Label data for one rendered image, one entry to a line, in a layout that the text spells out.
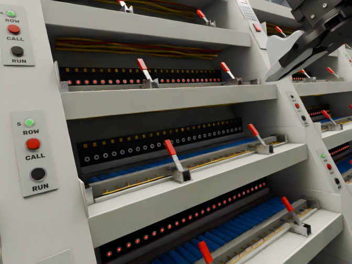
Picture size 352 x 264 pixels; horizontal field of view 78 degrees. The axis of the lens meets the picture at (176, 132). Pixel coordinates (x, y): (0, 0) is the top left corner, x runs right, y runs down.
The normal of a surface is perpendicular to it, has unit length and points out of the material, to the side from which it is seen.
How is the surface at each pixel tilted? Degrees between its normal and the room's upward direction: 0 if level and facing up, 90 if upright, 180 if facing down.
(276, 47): 90
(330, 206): 90
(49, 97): 90
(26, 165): 90
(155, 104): 112
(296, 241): 22
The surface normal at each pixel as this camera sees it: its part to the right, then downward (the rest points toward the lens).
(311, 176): -0.83, 0.14
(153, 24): 0.55, -0.01
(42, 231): 0.46, -0.38
